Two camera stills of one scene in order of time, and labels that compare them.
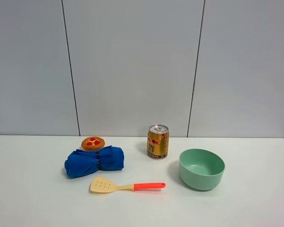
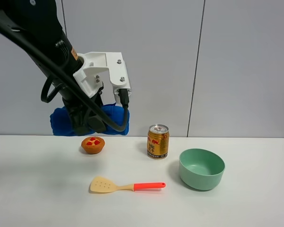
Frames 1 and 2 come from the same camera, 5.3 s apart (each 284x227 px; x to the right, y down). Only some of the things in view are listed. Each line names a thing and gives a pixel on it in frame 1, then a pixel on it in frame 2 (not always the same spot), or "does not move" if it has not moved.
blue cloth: [79, 162] -> [60, 125]
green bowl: [200, 169] does not move
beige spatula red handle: [100, 185] does not move
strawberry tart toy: [92, 144] does not move
